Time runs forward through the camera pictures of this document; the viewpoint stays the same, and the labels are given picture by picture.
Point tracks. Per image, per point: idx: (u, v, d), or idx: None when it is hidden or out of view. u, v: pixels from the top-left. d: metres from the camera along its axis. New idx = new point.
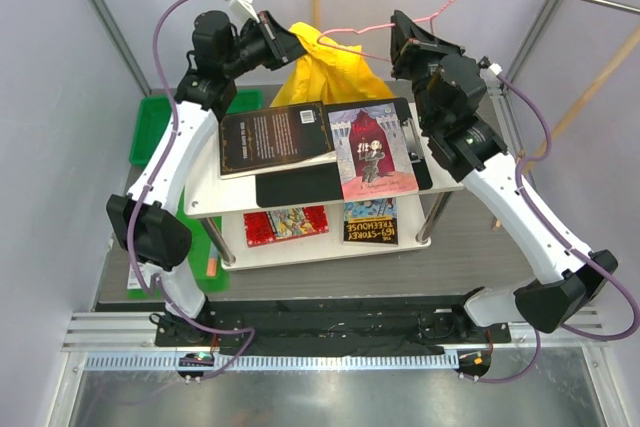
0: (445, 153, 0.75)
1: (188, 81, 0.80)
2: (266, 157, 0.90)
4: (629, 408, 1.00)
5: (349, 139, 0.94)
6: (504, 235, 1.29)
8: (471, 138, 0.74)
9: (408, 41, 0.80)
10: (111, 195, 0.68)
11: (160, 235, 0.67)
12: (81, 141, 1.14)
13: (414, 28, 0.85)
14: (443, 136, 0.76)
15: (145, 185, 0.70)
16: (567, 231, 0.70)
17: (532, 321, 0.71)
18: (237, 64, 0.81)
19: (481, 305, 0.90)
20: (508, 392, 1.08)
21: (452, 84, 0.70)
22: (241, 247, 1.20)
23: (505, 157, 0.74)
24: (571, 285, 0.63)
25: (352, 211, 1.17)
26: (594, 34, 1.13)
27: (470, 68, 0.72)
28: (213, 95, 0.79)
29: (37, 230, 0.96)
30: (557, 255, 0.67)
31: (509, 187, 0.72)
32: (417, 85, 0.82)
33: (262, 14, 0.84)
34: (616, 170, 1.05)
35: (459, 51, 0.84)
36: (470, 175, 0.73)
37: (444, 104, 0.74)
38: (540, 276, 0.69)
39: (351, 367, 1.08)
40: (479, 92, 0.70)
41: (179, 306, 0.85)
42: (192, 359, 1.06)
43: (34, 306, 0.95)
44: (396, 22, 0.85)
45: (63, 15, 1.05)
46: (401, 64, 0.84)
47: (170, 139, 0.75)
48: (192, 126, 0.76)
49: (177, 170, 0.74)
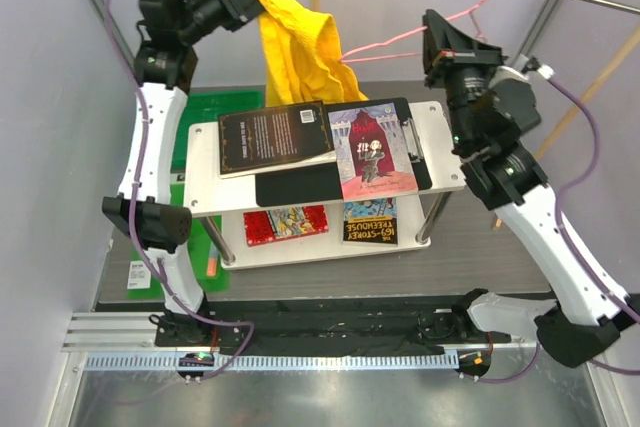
0: (482, 181, 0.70)
1: (146, 53, 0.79)
2: (266, 157, 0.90)
4: (630, 408, 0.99)
5: (349, 139, 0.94)
6: (504, 235, 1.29)
8: (510, 168, 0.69)
9: (441, 54, 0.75)
10: (104, 197, 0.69)
11: (160, 225, 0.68)
12: (81, 141, 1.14)
13: (447, 29, 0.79)
14: (482, 165, 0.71)
15: (134, 182, 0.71)
16: (603, 273, 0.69)
17: (554, 351, 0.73)
18: (190, 30, 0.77)
19: (488, 314, 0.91)
20: (508, 392, 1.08)
21: (507, 116, 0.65)
22: (240, 247, 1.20)
23: (546, 190, 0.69)
24: (606, 333, 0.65)
25: (352, 211, 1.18)
26: (594, 34, 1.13)
27: (524, 97, 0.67)
28: (174, 68, 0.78)
29: (37, 229, 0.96)
30: (593, 300, 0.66)
31: (548, 224, 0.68)
32: (455, 102, 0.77)
33: None
34: (617, 170, 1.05)
35: (499, 58, 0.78)
36: (507, 206, 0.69)
37: (488, 132, 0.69)
38: (570, 315, 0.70)
39: (351, 367, 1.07)
40: (532, 126, 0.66)
41: (181, 298, 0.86)
42: (192, 359, 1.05)
43: (34, 306, 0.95)
44: (430, 27, 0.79)
45: (62, 14, 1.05)
46: (434, 75, 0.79)
47: (143, 128, 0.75)
48: (162, 110, 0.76)
49: (159, 158, 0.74)
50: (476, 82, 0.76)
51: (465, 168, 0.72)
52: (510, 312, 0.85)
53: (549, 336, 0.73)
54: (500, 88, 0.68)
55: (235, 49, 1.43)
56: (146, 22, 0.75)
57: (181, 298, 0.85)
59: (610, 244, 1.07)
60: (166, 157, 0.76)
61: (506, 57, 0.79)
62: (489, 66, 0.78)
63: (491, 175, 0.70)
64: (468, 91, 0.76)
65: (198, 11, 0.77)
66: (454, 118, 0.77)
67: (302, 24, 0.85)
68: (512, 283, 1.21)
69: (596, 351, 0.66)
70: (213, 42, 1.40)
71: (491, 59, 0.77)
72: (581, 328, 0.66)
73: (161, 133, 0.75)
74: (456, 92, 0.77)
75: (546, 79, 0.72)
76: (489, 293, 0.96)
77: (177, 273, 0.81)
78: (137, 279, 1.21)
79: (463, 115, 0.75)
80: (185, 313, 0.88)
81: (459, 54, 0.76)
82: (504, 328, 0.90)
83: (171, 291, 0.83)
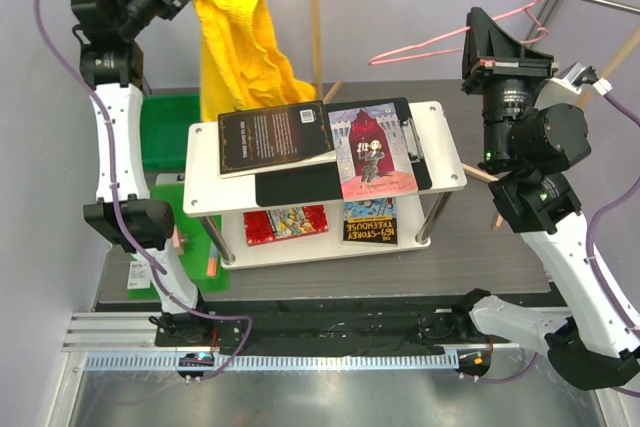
0: (514, 206, 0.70)
1: (90, 58, 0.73)
2: (266, 157, 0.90)
4: (630, 409, 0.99)
5: (349, 139, 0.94)
6: (504, 235, 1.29)
8: (544, 194, 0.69)
9: (480, 63, 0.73)
10: (84, 207, 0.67)
11: (147, 221, 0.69)
12: (81, 141, 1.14)
13: (493, 32, 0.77)
14: (515, 189, 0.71)
15: (111, 183, 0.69)
16: (627, 306, 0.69)
17: (566, 374, 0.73)
18: (130, 22, 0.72)
19: (492, 320, 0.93)
20: (508, 392, 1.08)
21: (557, 150, 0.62)
22: (241, 247, 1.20)
23: (579, 218, 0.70)
24: (628, 367, 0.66)
25: (352, 210, 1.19)
26: (594, 33, 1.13)
27: (573, 126, 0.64)
28: (124, 65, 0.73)
29: (37, 228, 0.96)
30: (617, 334, 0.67)
31: (579, 254, 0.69)
32: (492, 116, 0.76)
33: None
34: (617, 169, 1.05)
35: (547, 69, 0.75)
36: (536, 232, 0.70)
37: (528, 158, 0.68)
38: (586, 341, 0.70)
39: (351, 367, 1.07)
40: (581, 156, 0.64)
41: (178, 297, 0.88)
42: (192, 359, 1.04)
43: (34, 306, 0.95)
44: (474, 30, 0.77)
45: (61, 14, 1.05)
46: (473, 82, 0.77)
47: (107, 130, 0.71)
48: (122, 108, 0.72)
49: (131, 155, 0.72)
50: (516, 95, 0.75)
51: (495, 189, 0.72)
52: (518, 322, 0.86)
53: (563, 359, 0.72)
54: (552, 113, 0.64)
55: None
56: (81, 25, 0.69)
57: (178, 297, 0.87)
59: (610, 244, 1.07)
60: (138, 153, 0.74)
61: (557, 69, 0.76)
62: (534, 77, 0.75)
63: (523, 199, 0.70)
64: (506, 104, 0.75)
65: (131, 2, 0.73)
66: (488, 132, 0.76)
67: (236, 2, 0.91)
68: (512, 283, 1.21)
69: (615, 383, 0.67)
70: None
71: (538, 70, 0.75)
72: (601, 358, 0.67)
73: (127, 129, 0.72)
74: (496, 104, 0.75)
75: (602, 94, 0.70)
76: (492, 297, 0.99)
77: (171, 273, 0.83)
78: (137, 278, 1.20)
79: (500, 132, 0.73)
80: (185, 310, 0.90)
81: (498, 64, 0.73)
82: (505, 333, 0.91)
83: (167, 291, 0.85)
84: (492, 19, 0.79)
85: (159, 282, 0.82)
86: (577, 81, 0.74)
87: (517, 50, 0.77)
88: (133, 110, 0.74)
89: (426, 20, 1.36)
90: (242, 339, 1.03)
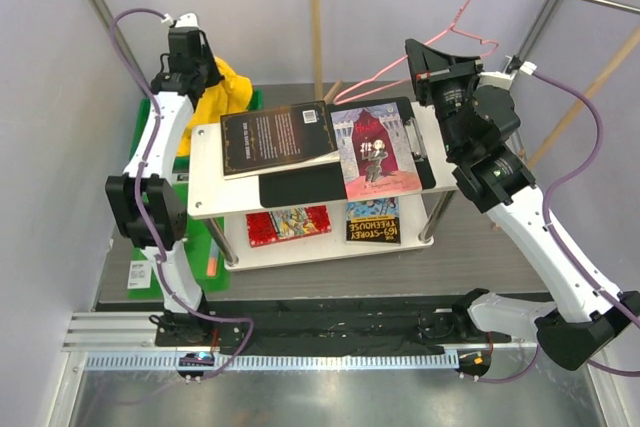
0: (472, 183, 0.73)
1: (161, 77, 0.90)
2: (270, 157, 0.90)
4: (630, 409, 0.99)
5: (351, 139, 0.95)
6: (503, 235, 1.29)
8: (498, 170, 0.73)
9: (416, 77, 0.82)
10: (108, 176, 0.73)
11: (163, 202, 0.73)
12: (81, 139, 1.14)
13: (426, 53, 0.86)
14: (471, 168, 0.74)
15: (141, 161, 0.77)
16: (595, 271, 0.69)
17: (554, 355, 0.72)
18: (207, 66, 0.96)
19: (489, 315, 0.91)
20: (508, 392, 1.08)
21: (485, 119, 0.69)
22: (243, 248, 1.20)
23: (534, 191, 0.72)
24: (599, 329, 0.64)
25: (355, 210, 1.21)
26: (594, 34, 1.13)
27: (504, 103, 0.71)
28: (188, 85, 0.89)
29: (37, 227, 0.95)
30: (585, 296, 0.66)
31: (537, 223, 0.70)
32: (442, 113, 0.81)
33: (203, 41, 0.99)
34: (617, 169, 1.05)
35: (474, 68, 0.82)
36: (496, 207, 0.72)
37: (474, 136, 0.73)
38: (565, 313, 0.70)
39: (352, 367, 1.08)
40: (511, 127, 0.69)
41: (179, 298, 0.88)
42: (192, 359, 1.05)
43: (34, 305, 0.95)
44: (409, 52, 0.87)
45: (63, 14, 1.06)
46: (422, 95, 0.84)
47: (155, 123, 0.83)
48: (173, 110, 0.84)
49: (167, 145, 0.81)
50: (456, 93, 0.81)
51: (455, 172, 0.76)
52: (512, 312, 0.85)
53: (547, 336, 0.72)
54: (478, 91, 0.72)
55: (236, 49, 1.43)
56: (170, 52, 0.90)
57: (180, 297, 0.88)
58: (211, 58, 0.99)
59: (609, 245, 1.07)
60: (173, 148, 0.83)
61: (482, 64, 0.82)
62: (465, 75, 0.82)
63: (479, 177, 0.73)
64: (451, 102, 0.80)
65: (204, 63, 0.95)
66: (443, 128, 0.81)
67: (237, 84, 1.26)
68: (512, 284, 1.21)
69: (595, 350, 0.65)
70: (214, 43, 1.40)
71: (467, 69, 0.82)
72: (574, 325, 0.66)
73: (172, 123, 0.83)
74: (442, 105, 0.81)
75: (529, 75, 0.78)
76: (490, 292, 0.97)
77: (174, 269, 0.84)
78: (137, 278, 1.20)
79: (451, 123, 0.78)
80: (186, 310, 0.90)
81: (433, 73, 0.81)
82: (505, 329, 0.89)
83: (170, 291, 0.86)
84: (425, 45, 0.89)
85: (162, 280, 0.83)
86: (507, 69, 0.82)
87: (450, 59, 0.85)
88: (181, 116, 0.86)
89: (426, 21, 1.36)
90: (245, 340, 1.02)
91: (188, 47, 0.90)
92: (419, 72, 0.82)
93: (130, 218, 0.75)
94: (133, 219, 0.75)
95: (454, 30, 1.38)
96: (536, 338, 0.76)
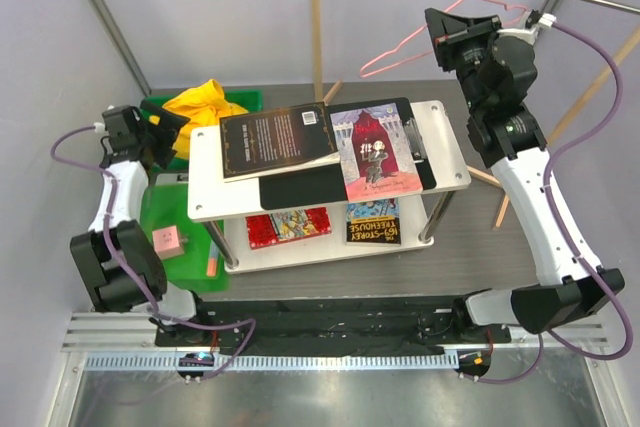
0: (481, 135, 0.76)
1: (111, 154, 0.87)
2: (269, 160, 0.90)
4: (630, 409, 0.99)
5: (351, 139, 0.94)
6: (504, 236, 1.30)
8: (511, 127, 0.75)
9: (436, 41, 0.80)
10: (72, 238, 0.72)
11: (136, 246, 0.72)
12: (80, 139, 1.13)
13: (446, 20, 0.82)
14: (482, 118, 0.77)
15: (105, 213, 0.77)
16: (581, 239, 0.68)
17: (529, 322, 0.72)
18: (151, 137, 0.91)
19: (481, 304, 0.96)
20: (508, 392, 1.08)
21: (501, 63, 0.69)
22: (244, 251, 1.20)
23: (542, 154, 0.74)
24: (567, 291, 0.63)
25: (354, 211, 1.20)
26: (593, 34, 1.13)
27: (524, 52, 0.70)
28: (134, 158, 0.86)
29: (36, 227, 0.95)
30: (563, 259, 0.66)
31: (535, 182, 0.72)
32: (462, 73, 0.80)
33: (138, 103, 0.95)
34: (619, 170, 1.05)
35: (492, 26, 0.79)
36: (500, 163, 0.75)
37: (490, 85, 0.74)
38: (542, 279, 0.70)
39: (352, 367, 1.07)
40: (527, 78, 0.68)
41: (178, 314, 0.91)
42: (192, 359, 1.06)
43: (34, 305, 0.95)
44: (428, 20, 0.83)
45: (62, 12, 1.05)
46: (444, 61, 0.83)
47: (112, 187, 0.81)
48: (127, 174, 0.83)
49: (130, 200, 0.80)
50: (475, 51, 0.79)
51: (471, 123, 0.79)
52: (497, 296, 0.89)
53: (525, 302, 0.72)
54: (500, 40, 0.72)
55: (236, 50, 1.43)
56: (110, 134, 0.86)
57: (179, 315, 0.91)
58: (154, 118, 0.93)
59: (609, 245, 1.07)
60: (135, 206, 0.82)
61: (501, 22, 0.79)
62: (485, 34, 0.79)
63: (490, 130, 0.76)
64: (470, 61, 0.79)
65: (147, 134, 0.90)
66: (464, 86, 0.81)
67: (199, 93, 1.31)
68: (512, 283, 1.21)
69: (558, 309, 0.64)
70: (214, 43, 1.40)
71: (485, 28, 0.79)
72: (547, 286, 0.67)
73: (130, 180, 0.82)
74: (462, 65, 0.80)
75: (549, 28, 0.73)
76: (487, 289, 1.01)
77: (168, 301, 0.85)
78: None
79: (472, 80, 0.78)
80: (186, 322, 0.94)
81: (452, 36, 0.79)
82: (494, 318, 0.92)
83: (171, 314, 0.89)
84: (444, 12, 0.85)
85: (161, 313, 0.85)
86: (528, 24, 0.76)
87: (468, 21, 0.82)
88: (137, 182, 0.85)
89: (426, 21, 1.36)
90: (239, 349, 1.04)
91: (129, 127, 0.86)
92: (438, 36, 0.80)
93: (103, 280, 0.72)
94: (108, 281, 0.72)
95: None
96: (514, 309, 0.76)
